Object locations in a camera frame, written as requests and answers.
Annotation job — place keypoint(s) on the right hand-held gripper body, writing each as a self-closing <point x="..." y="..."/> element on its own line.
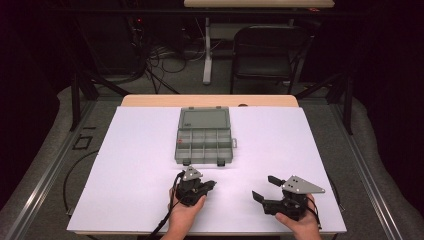
<point x="293" y="200"/>

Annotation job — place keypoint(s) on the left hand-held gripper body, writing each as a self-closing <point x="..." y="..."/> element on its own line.
<point x="190" y="193"/>

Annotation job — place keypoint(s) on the grey plastic compartment box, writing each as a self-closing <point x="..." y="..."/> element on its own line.
<point x="203" y="146"/>

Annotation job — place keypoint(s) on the person's left hand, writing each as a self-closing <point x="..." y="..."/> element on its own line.
<point x="183" y="216"/>

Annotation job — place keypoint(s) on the person's right hand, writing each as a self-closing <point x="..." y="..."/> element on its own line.
<point x="301" y="225"/>

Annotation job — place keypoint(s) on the white table board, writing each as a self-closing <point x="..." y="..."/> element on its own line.
<point x="133" y="143"/>

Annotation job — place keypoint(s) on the light wooden table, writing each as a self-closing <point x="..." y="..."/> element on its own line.
<point x="200" y="100"/>

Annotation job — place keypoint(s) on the black folding chair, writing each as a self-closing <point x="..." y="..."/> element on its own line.
<point x="263" y="66"/>

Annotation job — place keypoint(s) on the white background desk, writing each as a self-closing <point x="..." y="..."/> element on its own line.
<point x="256" y="3"/>

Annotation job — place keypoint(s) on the aluminium floor rail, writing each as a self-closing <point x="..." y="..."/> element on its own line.
<point x="50" y="170"/>
<point x="366" y="176"/>

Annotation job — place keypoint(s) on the black frame post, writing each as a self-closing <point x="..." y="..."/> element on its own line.
<point x="348" y="103"/>
<point x="75" y="100"/>

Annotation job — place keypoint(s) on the black horizontal frame bar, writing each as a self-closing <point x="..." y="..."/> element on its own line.
<point x="133" y="12"/>

